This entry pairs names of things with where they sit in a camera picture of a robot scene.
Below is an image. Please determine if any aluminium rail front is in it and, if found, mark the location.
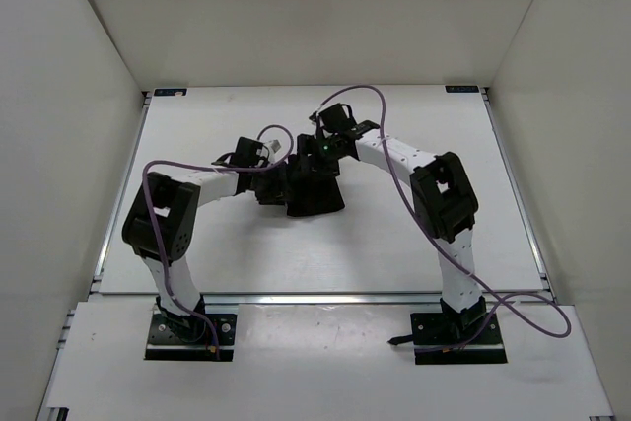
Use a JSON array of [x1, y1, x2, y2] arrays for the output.
[[88, 292, 544, 306]]

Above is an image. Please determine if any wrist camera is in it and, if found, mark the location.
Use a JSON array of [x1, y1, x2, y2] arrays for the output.
[[309, 105, 326, 134], [264, 140, 282, 155]]

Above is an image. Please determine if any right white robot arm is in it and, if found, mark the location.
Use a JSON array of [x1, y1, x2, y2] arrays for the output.
[[287, 104, 486, 343]]

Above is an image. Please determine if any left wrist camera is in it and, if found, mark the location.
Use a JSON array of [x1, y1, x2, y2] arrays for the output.
[[264, 140, 282, 155]]

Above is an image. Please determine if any blue label right corner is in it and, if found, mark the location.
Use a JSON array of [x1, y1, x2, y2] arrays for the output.
[[445, 85, 479, 94]]

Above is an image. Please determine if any black skirt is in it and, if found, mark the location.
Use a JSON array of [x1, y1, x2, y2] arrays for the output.
[[285, 176, 345, 218]]

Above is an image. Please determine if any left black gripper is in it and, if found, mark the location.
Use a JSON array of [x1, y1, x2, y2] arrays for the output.
[[249, 160, 298, 206]]

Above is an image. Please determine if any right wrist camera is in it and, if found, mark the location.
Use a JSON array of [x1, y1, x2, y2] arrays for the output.
[[309, 105, 326, 134]]

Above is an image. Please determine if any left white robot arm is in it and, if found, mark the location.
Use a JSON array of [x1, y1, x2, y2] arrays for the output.
[[122, 137, 289, 353]]

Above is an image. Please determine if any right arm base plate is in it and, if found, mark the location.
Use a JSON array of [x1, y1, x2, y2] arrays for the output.
[[387, 313, 508, 365]]

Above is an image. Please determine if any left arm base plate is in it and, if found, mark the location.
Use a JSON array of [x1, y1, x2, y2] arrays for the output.
[[144, 307, 238, 362]]

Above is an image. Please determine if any blue label left corner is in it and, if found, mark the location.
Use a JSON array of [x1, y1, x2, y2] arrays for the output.
[[153, 88, 187, 97]]

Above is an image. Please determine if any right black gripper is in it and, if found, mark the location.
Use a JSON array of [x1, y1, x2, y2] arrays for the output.
[[294, 135, 343, 183]]

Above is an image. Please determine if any blue label corner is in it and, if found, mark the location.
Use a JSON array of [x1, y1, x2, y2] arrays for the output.
[[445, 85, 479, 94], [153, 88, 187, 97]]

